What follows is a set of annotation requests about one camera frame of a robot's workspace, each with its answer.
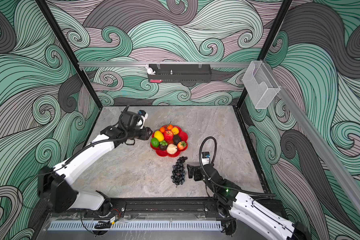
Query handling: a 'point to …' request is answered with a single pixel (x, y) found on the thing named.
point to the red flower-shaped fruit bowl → (184, 137)
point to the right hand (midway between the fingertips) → (194, 165)
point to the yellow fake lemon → (159, 136)
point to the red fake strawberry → (181, 145)
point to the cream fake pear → (171, 148)
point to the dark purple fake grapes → (178, 171)
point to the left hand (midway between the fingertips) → (149, 129)
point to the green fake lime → (155, 142)
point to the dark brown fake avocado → (163, 145)
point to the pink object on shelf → (157, 81)
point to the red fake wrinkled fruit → (169, 136)
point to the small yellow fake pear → (175, 130)
